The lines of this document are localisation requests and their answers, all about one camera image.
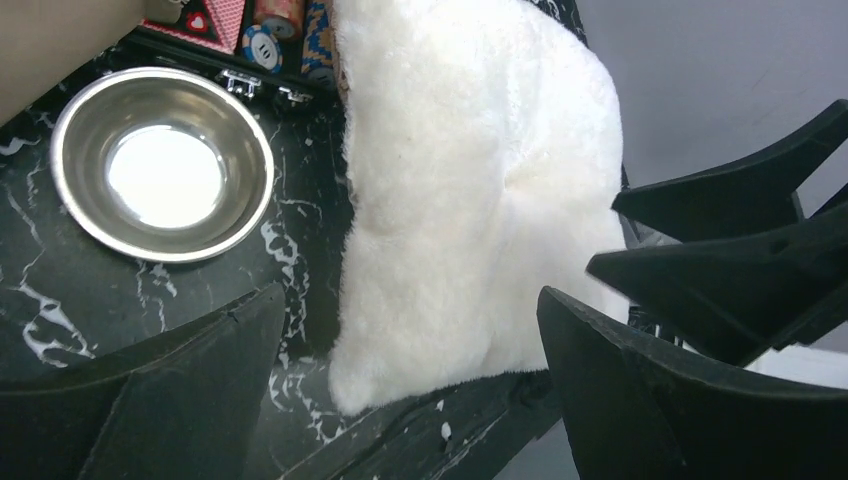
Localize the tan fabric pet tent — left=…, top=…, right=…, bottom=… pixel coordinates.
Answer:
left=1, top=0, right=145, bottom=123

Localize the steel pet bowl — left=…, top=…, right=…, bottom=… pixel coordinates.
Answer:
left=50, top=67, right=274, bottom=263

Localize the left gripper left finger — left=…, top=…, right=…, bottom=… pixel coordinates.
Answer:
left=1, top=283, right=285, bottom=479

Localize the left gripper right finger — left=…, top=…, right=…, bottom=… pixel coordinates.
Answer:
left=537, top=287, right=847, bottom=479

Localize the white fluffy cushion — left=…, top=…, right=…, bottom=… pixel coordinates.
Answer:
left=328, top=1, right=629, bottom=416

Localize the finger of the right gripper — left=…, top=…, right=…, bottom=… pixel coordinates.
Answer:
left=587, top=205, right=847, bottom=366
left=612, top=99, right=847, bottom=242

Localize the black poker chip case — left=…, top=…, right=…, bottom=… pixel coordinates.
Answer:
left=124, top=1, right=338, bottom=108

